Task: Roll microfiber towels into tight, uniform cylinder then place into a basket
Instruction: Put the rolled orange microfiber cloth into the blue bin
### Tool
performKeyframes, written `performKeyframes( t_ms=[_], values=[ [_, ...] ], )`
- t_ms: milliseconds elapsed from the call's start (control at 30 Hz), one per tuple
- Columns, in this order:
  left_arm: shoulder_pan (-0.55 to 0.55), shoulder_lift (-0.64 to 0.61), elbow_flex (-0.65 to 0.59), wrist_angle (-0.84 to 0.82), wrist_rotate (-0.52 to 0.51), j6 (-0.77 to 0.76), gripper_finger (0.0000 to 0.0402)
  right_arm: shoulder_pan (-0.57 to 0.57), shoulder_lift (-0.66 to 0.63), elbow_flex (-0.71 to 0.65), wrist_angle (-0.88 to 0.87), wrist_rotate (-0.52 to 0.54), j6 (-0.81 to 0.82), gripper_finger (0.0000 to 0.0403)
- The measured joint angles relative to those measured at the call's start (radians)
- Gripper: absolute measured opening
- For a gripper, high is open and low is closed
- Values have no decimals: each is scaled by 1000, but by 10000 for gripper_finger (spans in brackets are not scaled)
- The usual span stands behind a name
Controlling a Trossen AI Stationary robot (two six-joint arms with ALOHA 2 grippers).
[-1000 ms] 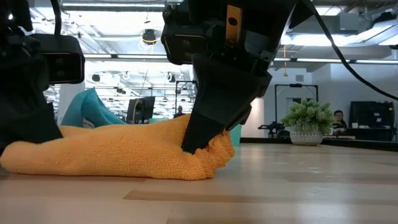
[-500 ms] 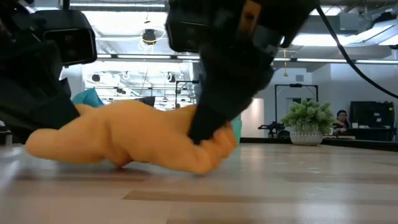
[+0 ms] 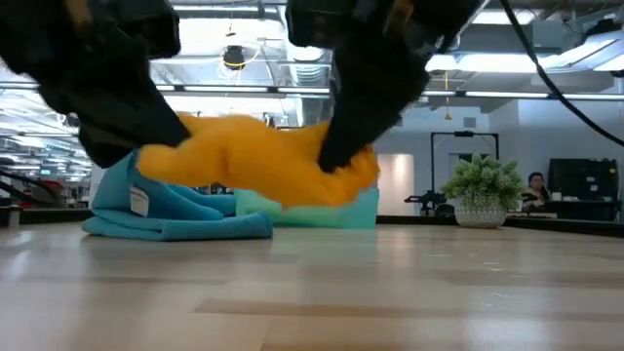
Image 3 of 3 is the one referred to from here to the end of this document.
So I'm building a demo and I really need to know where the orange microfiber towel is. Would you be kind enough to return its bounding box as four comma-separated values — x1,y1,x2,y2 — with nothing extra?
137,112,380,209

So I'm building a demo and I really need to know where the black background stand frame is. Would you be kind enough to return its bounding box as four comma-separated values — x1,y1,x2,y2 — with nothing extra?
430,130,500,196

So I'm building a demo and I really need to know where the black ceiling-mounted device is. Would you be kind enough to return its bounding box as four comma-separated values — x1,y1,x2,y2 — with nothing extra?
222,45,247,72

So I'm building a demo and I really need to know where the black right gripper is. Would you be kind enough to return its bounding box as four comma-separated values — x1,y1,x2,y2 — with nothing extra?
316,0,484,175

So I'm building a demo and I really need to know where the blue microfiber towel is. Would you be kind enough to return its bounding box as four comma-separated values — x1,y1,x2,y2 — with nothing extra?
81,150,274,243

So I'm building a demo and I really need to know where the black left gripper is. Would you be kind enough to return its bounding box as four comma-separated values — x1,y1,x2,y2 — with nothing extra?
0,0,192,170

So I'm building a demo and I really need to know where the small green artificial plant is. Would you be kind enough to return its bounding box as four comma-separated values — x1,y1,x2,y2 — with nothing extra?
441,154,526,229

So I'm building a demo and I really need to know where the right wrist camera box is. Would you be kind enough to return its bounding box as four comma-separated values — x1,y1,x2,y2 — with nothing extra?
285,0,350,49

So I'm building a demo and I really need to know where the teal translucent plastic basket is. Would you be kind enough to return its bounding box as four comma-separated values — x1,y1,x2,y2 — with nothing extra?
233,187,380,230

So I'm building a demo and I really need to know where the person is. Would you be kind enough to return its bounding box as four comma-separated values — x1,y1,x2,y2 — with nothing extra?
520,171,553,215

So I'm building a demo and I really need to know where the black cabinet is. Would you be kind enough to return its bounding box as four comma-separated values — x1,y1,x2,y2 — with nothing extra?
539,158,621,223

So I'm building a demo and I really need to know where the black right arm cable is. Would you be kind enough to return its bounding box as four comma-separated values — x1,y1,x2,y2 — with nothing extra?
499,0,624,147

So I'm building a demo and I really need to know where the silver ventilation duct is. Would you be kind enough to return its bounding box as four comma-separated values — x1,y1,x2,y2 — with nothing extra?
287,46,333,89

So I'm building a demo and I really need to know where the white building pillar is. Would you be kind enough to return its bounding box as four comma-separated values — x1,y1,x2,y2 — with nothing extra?
89,163,106,209

